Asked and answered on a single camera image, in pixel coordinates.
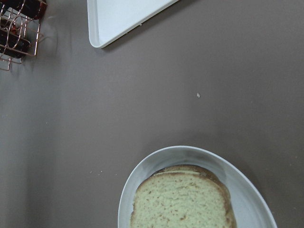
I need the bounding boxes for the tea bottle two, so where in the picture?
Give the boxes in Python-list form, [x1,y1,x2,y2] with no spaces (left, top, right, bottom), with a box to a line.
[0,0,47,20]

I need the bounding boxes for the white round plate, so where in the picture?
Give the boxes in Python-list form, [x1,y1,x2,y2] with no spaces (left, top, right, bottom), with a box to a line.
[117,145,277,228]

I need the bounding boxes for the cream rabbit tray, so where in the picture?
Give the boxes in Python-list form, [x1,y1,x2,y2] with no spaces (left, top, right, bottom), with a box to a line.
[87,0,176,48]

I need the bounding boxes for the tea bottle one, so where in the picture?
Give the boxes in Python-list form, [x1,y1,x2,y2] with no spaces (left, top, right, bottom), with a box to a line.
[0,29,30,59]

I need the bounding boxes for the plain bread slice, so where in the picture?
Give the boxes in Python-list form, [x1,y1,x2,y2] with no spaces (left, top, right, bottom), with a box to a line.
[130,172,237,228]

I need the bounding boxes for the copper wire bottle rack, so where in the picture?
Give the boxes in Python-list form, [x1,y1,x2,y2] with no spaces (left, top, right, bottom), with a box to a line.
[0,0,48,71]

